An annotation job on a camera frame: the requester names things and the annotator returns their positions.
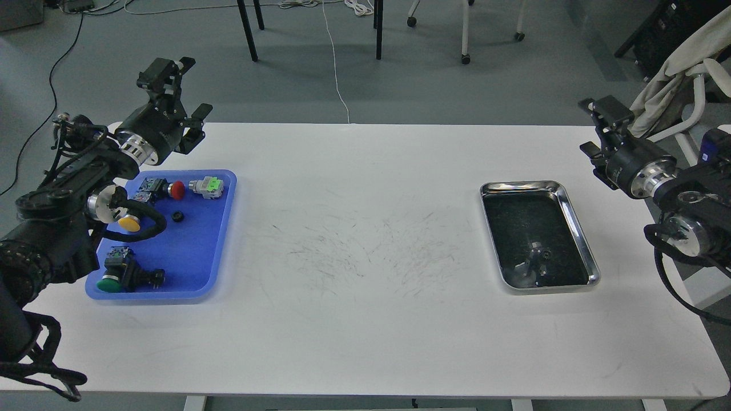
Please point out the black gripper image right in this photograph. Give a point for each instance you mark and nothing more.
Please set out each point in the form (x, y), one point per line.
(637, 167)

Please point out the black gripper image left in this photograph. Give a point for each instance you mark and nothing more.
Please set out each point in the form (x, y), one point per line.
(156, 130)

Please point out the grey green connector part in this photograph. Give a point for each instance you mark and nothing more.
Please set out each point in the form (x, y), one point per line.
(209, 187)

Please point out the white chair with beige cloth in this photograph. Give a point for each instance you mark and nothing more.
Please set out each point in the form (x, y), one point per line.
(662, 99)

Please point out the metal tray with black mat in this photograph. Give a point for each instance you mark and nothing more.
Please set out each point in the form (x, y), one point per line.
(523, 219)

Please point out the blue plastic tray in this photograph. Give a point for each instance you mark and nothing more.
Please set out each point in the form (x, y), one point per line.
(189, 251)

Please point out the white rolling chair base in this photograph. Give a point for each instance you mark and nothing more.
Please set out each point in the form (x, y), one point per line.
(465, 57)

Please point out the red push button switch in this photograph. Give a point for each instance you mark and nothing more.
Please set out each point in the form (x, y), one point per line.
(152, 190)

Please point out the yellow push button switch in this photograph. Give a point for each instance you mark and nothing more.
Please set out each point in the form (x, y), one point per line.
(130, 222)

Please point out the green push button switch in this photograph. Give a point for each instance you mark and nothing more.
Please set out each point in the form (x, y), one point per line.
(124, 274)

